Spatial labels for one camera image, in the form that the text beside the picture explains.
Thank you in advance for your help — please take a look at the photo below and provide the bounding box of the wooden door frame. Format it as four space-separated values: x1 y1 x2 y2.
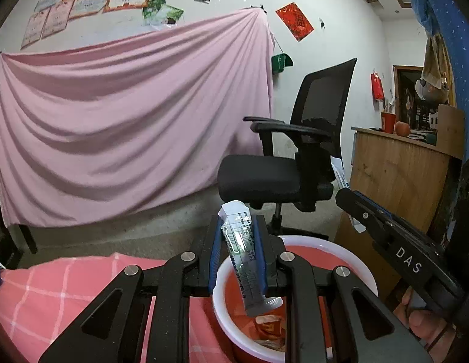
392 64 453 132

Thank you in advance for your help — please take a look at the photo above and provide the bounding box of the black office chair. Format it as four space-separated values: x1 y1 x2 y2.
218 58 358 241

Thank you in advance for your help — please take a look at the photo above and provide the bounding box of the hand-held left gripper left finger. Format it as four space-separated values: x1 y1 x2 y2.
38 214 224 363

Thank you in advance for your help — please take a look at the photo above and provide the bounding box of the tan hanging towel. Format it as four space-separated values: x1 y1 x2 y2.
421 33 453 101

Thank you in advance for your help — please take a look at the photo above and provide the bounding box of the pink hanging sheet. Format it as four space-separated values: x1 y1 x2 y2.
0 8 276 228

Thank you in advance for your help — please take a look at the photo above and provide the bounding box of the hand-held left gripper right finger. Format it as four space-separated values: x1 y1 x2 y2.
252 215 434 363

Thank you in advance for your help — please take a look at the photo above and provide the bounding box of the group of wall certificates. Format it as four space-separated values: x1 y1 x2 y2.
21 0 153 48

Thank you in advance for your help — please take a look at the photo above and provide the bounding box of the clear grey printed sachet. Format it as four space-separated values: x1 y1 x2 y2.
218 200 284 317

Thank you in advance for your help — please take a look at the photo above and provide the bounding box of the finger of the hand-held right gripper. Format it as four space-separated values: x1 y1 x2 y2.
335 188 395 246
349 190 429 241

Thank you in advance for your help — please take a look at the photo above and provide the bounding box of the red basin with white rim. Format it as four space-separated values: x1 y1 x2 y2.
212 234 379 363

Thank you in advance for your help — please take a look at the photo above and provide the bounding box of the red hanging ornament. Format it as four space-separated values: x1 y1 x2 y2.
370 69 385 101

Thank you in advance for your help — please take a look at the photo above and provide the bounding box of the green hanging tag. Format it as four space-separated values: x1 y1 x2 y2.
271 54 295 75

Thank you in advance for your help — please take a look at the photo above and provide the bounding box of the blue dotted curtain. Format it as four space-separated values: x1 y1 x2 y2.
409 0 469 159

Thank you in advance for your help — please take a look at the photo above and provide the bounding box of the wooden cabinet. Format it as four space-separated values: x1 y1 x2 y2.
334 126 464 300

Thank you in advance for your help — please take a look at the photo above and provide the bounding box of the red wall poster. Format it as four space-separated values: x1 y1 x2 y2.
275 2 315 42

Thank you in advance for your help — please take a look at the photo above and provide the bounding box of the pink checked tablecloth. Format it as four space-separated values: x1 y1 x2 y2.
0 255 235 363

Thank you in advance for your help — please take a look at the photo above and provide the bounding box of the green photo print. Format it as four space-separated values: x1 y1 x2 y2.
151 5 185 28
142 0 168 20

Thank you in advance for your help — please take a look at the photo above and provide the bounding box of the red cup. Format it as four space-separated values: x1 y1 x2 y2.
381 111 396 134

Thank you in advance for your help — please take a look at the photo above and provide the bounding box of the red packet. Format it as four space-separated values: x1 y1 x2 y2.
254 315 285 340

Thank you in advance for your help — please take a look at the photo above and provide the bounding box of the person's right hand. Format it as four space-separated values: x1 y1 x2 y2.
393 285 457 352

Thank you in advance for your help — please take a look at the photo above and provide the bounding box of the white paper strip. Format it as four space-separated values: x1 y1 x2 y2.
330 155 366 234

